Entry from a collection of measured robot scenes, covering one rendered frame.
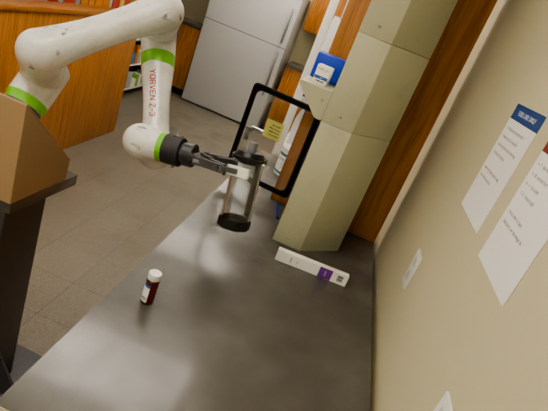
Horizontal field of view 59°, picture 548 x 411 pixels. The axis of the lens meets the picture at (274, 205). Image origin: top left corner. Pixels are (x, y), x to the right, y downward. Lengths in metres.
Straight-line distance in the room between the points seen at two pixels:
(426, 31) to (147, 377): 1.29
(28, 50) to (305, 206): 0.98
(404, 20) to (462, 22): 0.43
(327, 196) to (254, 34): 5.10
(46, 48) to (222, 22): 5.33
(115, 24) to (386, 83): 0.86
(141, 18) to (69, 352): 1.00
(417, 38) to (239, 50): 5.17
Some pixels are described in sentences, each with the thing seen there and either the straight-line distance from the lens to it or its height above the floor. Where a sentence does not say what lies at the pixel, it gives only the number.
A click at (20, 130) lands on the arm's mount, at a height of 1.17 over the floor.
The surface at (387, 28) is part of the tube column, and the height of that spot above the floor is 1.75.
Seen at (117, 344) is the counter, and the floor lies 0.94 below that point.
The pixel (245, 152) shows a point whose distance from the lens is 1.43.
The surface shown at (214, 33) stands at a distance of 6.83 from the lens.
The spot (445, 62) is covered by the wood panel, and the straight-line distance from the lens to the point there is 2.01.
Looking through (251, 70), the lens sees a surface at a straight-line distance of 6.71.
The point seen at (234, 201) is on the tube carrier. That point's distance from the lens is 1.45.
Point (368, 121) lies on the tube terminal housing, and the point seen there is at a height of 1.46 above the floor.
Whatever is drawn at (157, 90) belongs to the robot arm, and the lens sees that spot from 1.73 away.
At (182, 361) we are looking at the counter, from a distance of 1.16.
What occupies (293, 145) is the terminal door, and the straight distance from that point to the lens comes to 2.00.
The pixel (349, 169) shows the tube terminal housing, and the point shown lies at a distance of 1.72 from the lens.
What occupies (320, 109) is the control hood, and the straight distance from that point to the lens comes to 1.64.
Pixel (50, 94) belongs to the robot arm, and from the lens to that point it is 1.71.
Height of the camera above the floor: 1.72
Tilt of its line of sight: 22 degrees down
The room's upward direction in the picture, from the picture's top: 22 degrees clockwise
